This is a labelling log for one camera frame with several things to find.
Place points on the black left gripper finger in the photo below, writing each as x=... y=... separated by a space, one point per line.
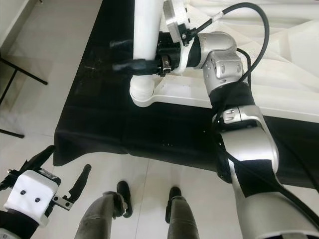
x=79 y=184
x=41 y=159

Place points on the white plastic table leg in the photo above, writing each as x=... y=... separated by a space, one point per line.
x=147 y=30

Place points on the black chair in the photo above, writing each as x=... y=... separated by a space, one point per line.
x=25 y=73

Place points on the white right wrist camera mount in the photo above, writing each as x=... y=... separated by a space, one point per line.
x=177 y=17

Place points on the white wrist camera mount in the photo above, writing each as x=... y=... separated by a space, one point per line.
x=30 y=194
x=177 y=17

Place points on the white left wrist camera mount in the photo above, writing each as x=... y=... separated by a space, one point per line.
x=30 y=194

